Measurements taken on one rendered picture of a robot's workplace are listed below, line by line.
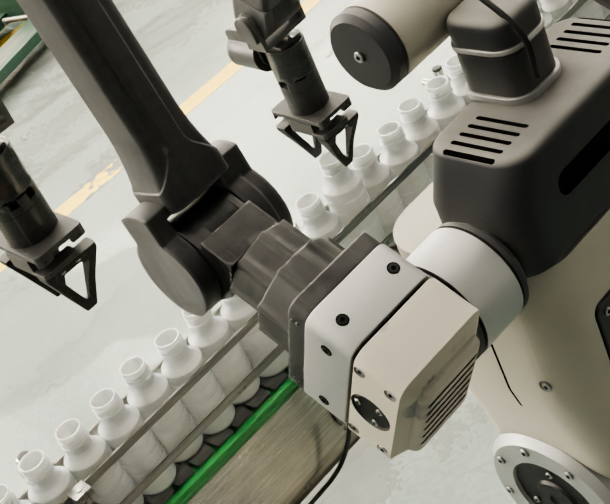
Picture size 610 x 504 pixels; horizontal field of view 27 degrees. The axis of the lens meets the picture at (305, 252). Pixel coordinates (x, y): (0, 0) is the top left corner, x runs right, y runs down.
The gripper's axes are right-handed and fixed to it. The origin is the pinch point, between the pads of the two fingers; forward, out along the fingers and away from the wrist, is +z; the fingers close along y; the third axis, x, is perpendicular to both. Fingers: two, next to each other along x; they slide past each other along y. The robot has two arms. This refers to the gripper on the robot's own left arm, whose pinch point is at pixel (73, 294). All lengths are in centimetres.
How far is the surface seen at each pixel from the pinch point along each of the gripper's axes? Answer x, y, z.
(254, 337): 22.3, -11.8, 31.8
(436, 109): 68, -14, 27
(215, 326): 18.6, -13.1, 26.8
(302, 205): 41, -17, 24
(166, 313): 81, -183, 140
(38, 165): 119, -316, 141
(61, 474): -9.5, -13.6, 27.3
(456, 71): 74, -14, 24
